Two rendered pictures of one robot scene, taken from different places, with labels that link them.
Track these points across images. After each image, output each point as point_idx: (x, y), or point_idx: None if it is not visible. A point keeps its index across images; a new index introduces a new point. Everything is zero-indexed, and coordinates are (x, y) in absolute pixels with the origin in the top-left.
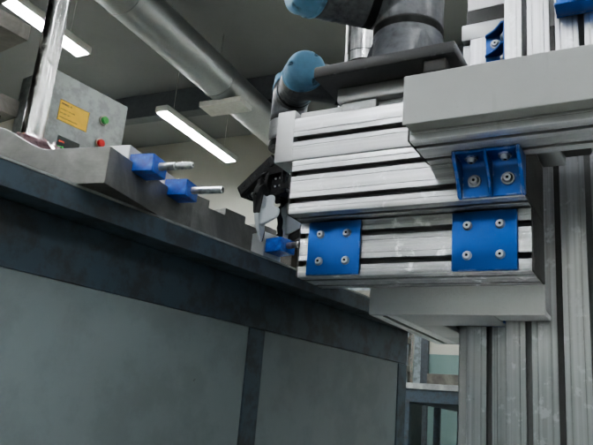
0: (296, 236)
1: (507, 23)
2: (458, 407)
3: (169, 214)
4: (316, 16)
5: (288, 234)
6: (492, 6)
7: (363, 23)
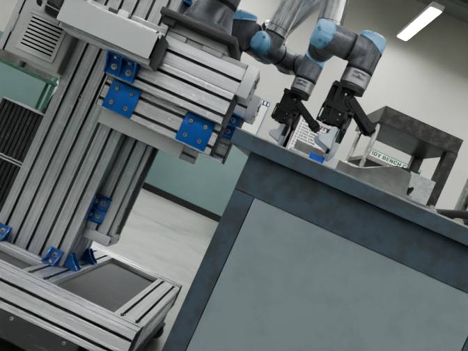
0: (358, 121)
1: None
2: (143, 184)
3: None
4: (260, 61)
5: (277, 141)
6: None
7: (245, 51)
